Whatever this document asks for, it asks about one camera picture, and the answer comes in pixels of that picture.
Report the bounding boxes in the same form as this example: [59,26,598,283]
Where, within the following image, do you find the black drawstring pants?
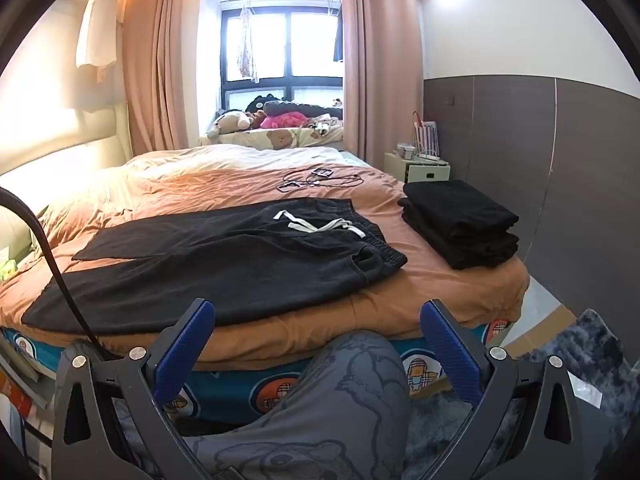
[22,197,408,335]

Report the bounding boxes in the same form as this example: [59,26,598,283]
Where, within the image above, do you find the blue cartoon bed sheet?
[0,316,511,424]

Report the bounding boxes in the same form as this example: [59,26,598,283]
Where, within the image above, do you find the grey patterned trouser leg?
[114,329,414,480]

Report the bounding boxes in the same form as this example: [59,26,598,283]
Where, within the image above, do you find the stack of folded black clothes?
[398,180,518,270]

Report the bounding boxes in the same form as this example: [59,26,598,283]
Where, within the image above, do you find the dark shaggy rug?
[402,310,639,479]

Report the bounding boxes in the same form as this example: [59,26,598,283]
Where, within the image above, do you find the white bedside table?
[383,153,450,183]

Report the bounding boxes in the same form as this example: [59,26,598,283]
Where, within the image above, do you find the striped items on nightstand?
[396,110,440,162]

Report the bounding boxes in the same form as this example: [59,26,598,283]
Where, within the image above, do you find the bear print pillow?
[200,122,344,150]

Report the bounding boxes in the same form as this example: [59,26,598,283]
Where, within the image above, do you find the white padded headboard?
[0,104,134,261]

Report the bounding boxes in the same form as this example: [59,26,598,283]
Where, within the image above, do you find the plush toy pile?
[207,93,344,136]

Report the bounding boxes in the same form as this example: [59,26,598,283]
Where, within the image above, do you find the black framed window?
[220,6,344,110]

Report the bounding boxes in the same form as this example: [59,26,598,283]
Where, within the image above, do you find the pink curtain left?
[122,0,188,155]

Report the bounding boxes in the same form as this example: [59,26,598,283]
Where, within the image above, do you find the pink curtain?
[122,0,188,155]
[343,0,423,169]

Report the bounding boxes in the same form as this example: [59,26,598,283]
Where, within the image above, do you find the pink curtain right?
[343,0,423,169]

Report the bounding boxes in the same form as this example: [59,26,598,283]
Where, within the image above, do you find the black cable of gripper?
[0,186,106,361]

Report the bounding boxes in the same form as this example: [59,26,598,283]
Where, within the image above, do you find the cables on bed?
[275,167,366,195]

